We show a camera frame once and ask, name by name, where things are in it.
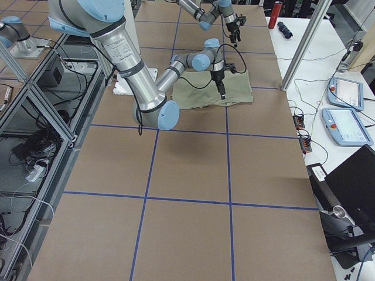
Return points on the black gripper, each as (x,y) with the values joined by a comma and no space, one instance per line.
(232,28)
(217,76)

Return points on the olive green long-sleeve shirt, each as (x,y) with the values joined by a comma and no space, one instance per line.
(194,90)

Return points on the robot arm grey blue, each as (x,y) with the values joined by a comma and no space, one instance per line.
(104,21)
(220,9)

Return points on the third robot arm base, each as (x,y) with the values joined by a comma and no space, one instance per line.
(16,38)

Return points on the folded navy umbrella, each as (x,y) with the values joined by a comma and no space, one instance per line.
(287,34)

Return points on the red cardboard tube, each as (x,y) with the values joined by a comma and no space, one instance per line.
(275,14)

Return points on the orange black connector block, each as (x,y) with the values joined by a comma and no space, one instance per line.
(298,121)

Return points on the brown paper table cover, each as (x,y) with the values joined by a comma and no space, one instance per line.
(223,196)

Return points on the far blue teach pendant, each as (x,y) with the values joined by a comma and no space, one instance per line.
(346,93)

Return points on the blue teach pendant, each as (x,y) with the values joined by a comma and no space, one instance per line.
(346,93)
(345,127)

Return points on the black power adapter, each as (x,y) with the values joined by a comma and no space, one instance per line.
(317,171)

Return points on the near blue teach pendant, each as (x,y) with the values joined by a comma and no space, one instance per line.
(345,127)

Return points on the aluminium frame post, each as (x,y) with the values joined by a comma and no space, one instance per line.
(307,37)

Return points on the black box under frame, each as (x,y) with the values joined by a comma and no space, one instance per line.
(52,75)

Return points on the aluminium side frame rail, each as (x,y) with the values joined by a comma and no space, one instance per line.
(42,130)

